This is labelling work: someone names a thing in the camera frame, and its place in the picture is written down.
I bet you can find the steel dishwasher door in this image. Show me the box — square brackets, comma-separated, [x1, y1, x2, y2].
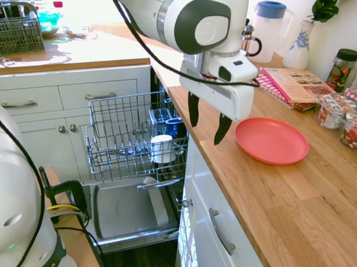
[71, 162, 189, 266]

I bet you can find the pink cookbook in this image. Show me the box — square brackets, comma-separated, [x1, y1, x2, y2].
[255, 62, 340, 112]

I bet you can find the metal drawer handle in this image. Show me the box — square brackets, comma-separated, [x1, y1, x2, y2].
[0, 95, 39, 114]
[84, 87, 118, 105]
[201, 207, 243, 257]

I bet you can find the coral pink plastic plate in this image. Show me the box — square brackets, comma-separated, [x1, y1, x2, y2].
[230, 113, 314, 171]

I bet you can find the clear drinking glass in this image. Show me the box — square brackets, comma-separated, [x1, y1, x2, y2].
[144, 105, 174, 140]

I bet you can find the steel French press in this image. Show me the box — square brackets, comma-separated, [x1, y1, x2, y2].
[238, 17, 268, 61]

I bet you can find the red checkered book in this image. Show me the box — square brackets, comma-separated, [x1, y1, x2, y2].
[245, 71, 322, 116]

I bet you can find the blue mug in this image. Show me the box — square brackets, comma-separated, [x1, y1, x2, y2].
[162, 115, 185, 141]

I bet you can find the black clamp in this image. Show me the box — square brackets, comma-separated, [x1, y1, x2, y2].
[30, 165, 96, 229]

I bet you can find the white vase with blue print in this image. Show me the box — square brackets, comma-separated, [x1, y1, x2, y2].
[280, 16, 317, 72]

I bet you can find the yellow cable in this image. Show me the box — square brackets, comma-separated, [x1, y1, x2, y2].
[47, 199, 85, 217]

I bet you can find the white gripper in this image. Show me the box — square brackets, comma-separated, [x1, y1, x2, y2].
[168, 57, 260, 151]

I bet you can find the clear pitcher with blue lid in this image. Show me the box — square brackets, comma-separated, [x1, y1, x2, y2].
[243, 0, 298, 69]

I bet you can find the wooden robot mounting board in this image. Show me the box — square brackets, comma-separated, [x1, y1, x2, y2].
[27, 165, 128, 267]

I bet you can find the white ceramic cup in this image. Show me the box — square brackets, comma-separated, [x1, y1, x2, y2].
[146, 132, 179, 168]

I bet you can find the green bottle with red cap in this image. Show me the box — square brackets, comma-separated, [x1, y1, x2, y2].
[31, 0, 67, 42]

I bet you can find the dark jar with black lid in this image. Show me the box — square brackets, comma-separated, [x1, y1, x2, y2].
[323, 45, 357, 96]

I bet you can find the grey plastic cutlery basket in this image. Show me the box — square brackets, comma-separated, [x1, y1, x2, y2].
[0, 0, 53, 68]

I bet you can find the grey wire dishwasher rack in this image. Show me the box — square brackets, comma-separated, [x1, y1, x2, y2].
[74, 78, 199, 199]

